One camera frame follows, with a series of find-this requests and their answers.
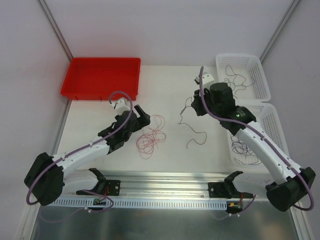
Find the white slotted cable duct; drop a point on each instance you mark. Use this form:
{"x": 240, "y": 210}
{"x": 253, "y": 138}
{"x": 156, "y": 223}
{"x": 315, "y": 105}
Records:
{"x": 130, "y": 203}

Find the far white perforated basket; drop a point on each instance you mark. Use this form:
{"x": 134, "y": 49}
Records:
{"x": 244, "y": 74}

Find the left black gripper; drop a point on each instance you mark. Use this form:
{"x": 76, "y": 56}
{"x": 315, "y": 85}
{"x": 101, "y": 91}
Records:
{"x": 136, "y": 118}

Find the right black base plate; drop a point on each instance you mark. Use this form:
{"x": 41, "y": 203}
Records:
{"x": 218, "y": 190}

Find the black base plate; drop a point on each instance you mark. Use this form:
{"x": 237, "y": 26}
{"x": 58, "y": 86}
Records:
{"x": 111, "y": 187}
{"x": 218, "y": 190}

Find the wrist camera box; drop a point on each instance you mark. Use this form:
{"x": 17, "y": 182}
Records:
{"x": 120, "y": 106}
{"x": 207, "y": 80}

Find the red plastic tray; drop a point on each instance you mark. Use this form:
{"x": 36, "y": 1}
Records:
{"x": 96, "y": 78}

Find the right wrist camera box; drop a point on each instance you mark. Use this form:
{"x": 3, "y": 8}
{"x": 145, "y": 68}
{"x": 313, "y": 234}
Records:
{"x": 207, "y": 80}

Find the near white perforated basket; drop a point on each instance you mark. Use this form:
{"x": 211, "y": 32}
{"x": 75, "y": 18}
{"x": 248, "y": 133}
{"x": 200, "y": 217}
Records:
{"x": 266, "y": 115}

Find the white perforated basket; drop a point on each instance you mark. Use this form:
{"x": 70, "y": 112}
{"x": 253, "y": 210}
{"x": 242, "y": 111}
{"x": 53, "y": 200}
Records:
{"x": 266, "y": 115}
{"x": 244, "y": 74}

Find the aluminium mounting rail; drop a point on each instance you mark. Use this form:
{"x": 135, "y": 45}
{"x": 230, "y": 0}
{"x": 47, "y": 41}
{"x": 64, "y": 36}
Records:
{"x": 170, "y": 185}

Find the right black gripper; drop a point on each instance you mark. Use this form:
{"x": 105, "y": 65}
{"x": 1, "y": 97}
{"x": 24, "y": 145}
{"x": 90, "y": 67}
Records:
{"x": 198, "y": 104}

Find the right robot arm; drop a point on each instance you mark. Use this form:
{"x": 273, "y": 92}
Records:
{"x": 286, "y": 184}

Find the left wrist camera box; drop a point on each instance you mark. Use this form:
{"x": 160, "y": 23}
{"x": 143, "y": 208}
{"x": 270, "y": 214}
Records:
{"x": 120, "y": 106}

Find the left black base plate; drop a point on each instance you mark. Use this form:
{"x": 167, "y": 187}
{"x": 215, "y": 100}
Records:
{"x": 111, "y": 187}

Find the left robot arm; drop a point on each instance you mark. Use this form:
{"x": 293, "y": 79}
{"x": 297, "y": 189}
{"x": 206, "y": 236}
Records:
{"x": 51, "y": 176}

